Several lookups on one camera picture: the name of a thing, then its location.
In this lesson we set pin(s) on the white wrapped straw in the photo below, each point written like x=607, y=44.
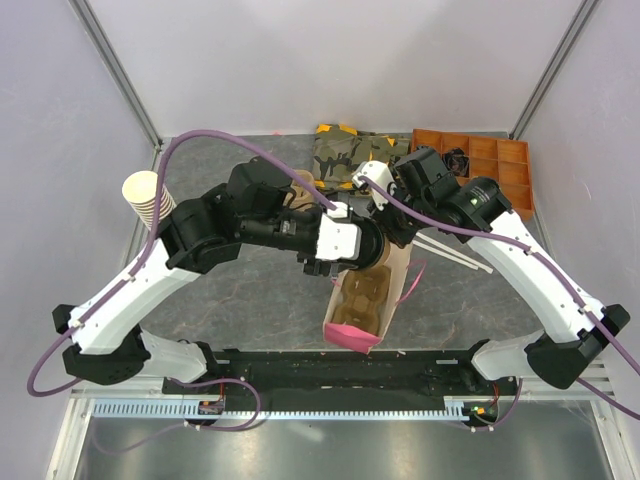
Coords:
x=456, y=253
x=446, y=255

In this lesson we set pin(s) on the dark patterned rolled tie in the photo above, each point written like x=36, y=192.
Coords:
x=457, y=162

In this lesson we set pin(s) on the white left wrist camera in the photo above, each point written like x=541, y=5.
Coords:
x=338, y=236

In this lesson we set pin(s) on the black plastic cup lid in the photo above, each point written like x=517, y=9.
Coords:
x=371, y=246

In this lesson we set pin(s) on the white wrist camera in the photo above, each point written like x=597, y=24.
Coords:
x=338, y=236
x=377, y=178

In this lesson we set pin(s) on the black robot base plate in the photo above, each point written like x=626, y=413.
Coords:
x=334, y=378

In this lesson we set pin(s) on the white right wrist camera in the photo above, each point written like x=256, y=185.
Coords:
x=377, y=178

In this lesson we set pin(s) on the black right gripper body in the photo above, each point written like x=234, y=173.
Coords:
x=400, y=225

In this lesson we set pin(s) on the white wrapped straw left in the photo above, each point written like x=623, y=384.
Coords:
x=446, y=255

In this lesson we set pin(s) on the orange wooden divided tray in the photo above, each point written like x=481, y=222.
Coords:
x=504, y=160

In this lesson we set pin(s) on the camouflage folded cloth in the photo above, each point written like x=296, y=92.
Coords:
x=339, y=150

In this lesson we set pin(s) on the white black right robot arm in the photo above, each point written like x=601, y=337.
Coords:
x=419, y=191

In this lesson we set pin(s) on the brown paper coffee cup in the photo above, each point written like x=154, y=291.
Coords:
x=387, y=249

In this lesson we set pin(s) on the beige pink paper bag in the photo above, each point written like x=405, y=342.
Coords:
x=354, y=339

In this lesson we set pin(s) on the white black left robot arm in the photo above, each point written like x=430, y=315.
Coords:
x=252, y=207

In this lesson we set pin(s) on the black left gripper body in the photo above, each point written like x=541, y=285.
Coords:
x=319, y=268

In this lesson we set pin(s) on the white wrapped straw right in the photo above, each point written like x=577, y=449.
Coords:
x=456, y=253

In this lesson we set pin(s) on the stack of paper cups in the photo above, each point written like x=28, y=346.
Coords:
x=139, y=190

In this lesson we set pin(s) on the slotted grey cable duct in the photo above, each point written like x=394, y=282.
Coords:
x=195, y=409

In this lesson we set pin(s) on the brown pulp cup carrier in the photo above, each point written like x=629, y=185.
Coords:
x=363, y=294
x=301, y=195

